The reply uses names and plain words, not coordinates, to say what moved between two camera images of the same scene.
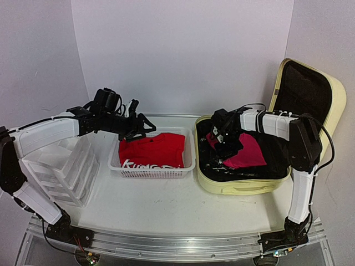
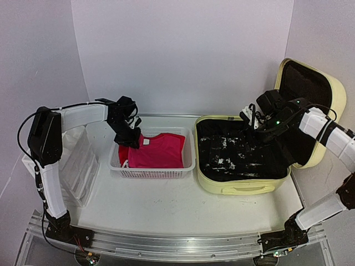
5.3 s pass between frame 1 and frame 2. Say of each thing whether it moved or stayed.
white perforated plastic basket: stayed
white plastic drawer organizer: stayed
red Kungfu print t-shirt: stayed
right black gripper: moved
